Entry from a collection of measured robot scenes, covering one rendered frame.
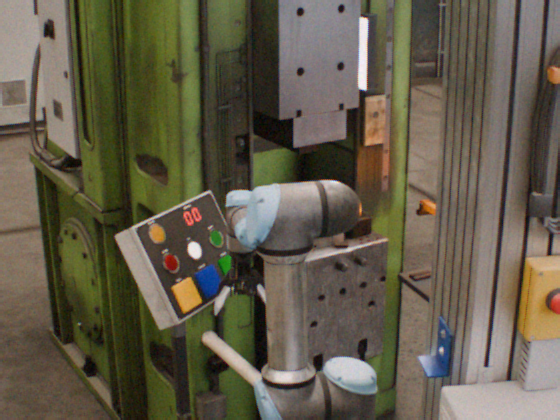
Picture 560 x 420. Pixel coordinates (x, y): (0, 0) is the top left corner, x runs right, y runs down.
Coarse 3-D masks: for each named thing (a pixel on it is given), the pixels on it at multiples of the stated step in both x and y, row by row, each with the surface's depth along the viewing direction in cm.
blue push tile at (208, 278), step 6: (204, 270) 232; (210, 270) 233; (198, 276) 229; (204, 276) 231; (210, 276) 233; (216, 276) 234; (204, 282) 230; (210, 282) 232; (216, 282) 234; (204, 288) 230; (210, 288) 231; (216, 288) 233; (204, 294) 230; (210, 294) 231
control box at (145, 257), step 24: (168, 216) 229; (192, 216) 236; (216, 216) 243; (120, 240) 222; (144, 240) 220; (168, 240) 226; (192, 240) 233; (144, 264) 220; (192, 264) 230; (216, 264) 237; (144, 288) 223; (168, 288) 221; (168, 312) 220; (192, 312) 225
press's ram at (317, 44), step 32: (256, 0) 251; (288, 0) 243; (320, 0) 248; (352, 0) 255; (256, 32) 255; (288, 32) 246; (320, 32) 252; (352, 32) 258; (256, 64) 258; (288, 64) 249; (320, 64) 256; (352, 64) 262; (256, 96) 262; (288, 96) 253; (320, 96) 259; (352, 96) 266
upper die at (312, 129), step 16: (256, 112) 274; (336, 112) 264; (256, 128) 276; (272, 128) 268; (288, 128) 260; (304, 128) 260; (320, 128) 263; (336, 128) 266; (288, 144) 261; (304, 144) 261
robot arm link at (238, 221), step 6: (240, 210) 211; (246, 210) 210; (234, 216) 211; (240, 216) 208; (246, 216) 206; (234, 222) 209; (240, 222) 206; (246, 222) 204; (234, 228) 209; (240, 228) 204; (246, 228) 203; (240, 234) 204; (246, 234) 203; (240, 240) 204; (246, 240) 204; (246, 246) 205; (252, 246) 205
